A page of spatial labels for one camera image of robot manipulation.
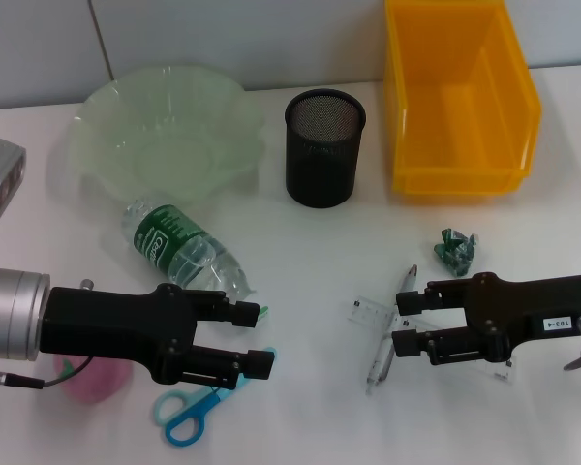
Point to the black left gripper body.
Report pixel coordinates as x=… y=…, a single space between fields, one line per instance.
x=106 y=324

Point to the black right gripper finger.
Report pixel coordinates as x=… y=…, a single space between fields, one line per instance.
x=409 y=302
x=406 y=343

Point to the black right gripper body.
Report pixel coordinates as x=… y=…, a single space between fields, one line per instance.
x=523 y=310

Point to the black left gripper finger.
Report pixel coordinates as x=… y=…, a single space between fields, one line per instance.
x=259 y=365
x=247 y=315

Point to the pink toy peach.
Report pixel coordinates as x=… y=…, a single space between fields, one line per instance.
x=97 y=385

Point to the green plastic wrapper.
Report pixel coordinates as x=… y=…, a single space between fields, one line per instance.
x=457 y=252

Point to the clear green-label water bottle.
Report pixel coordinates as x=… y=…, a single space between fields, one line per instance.
x=174 y=242

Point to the grey white pen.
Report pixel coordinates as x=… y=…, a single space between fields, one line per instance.
x=380 y=368

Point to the transparent plastic ruler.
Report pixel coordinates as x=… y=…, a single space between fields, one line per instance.
x=368 y=312

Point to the blue scissors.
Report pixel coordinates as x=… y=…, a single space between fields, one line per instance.
x=184 y=426

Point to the black mesh pen holder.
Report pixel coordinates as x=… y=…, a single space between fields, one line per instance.
x=319 y=164

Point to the green glass fruit plate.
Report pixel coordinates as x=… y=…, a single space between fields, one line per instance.
x=174 y=121

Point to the yellow plastic bin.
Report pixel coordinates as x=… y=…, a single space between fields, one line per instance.
x=465 y=126

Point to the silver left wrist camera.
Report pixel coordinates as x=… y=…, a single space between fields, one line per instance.
x=0 y=179

